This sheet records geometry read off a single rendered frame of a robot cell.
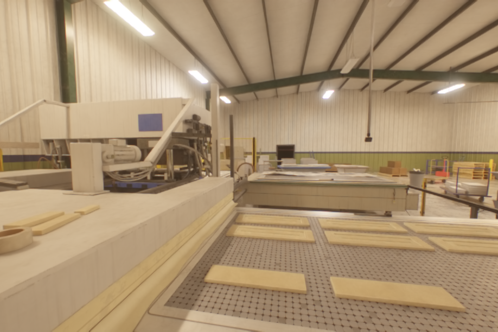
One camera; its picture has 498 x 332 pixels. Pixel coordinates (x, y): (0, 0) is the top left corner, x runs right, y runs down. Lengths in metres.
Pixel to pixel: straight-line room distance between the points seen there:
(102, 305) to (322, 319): 0.82
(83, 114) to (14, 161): 1.67
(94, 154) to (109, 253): 1.11
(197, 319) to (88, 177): 1.38
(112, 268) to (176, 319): 0.31
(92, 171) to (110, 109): 2.40
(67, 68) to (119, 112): 2.49
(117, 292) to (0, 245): 0.40
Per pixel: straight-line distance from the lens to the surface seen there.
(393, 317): 1.14
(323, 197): 4.77
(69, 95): 6.23
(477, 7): 10.45
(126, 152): 2.19
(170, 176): 3.61
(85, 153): 1.97
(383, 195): 5.11
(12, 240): 1.05
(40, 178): 3.45
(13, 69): 5.89
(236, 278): 1.15
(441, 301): 1.30
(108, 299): 1.03
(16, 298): 0.81
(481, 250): 2.02
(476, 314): 1.35
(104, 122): 4.29
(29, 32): 6.30
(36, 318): 0.86
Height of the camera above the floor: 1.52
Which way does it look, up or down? 4 degrees down
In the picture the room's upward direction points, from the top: straight up
